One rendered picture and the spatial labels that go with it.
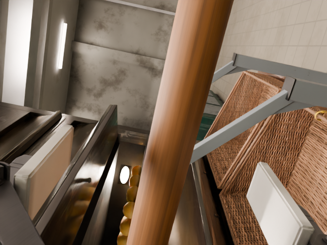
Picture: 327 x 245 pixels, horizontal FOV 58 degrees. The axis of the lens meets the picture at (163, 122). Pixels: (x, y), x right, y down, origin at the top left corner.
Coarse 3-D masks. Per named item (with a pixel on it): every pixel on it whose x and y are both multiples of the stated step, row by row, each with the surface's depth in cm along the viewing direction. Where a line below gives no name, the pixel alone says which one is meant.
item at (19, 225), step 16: (0, 176) 13; (0, 192) 12; (16, 192) 13; (0, 208) 11; (16, 208) 12; (0, 224) 11; (16, 224) 11; (32, 224) 11; (0, 240) 10; (16, 240) 10; (32, 240) 10
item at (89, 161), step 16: (112, 112) 158; (112, 128) 159; (96, 144) 121; (112, 144) 160; (80, 160) 102; (96, 160) 122; (80, 176) 98; (96, 176) 123; (64, 192) 83; (80, 192) 98; (48, 208) 76; (64, 208) 82; (80, 208) 99; (48, 224) 71; (64, 224) 83; (80, 224) 100; (48, 240) 71; (64, 240) 83
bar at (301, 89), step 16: (240, 64) 102; (256, 64) 102; (272, 64) 102; (288, 80) 58; (304, 80) 58; (320, 80) 103; (288, 96) 56; (304, 96) 56; (320, 96) 56; (256, 112) 58; (272, 112) 58; (224, 128) 60; (240, 128) 59; (208, 144) 61; (192, 160) 62
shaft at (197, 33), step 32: (192, 0) 15; (224, 0) 15; (192, 32) 16; (224, 32) 16; (192, 64) 16; (160, 96) 18; (192, 96) 17; (160, 128) 18; (192, 128) 18; (160, 160) 18; (160, 192) 19; (160, 224) 20
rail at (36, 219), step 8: (96, 128) 133; (88, 136) 124; (80, 152) 109; (72, 160) 102; (72, 168) 97; (64, 176) 91; (56, 184) 87; (56, 192) 83; (48, 200) 79; (40, 208) 76; (40, 216) 73
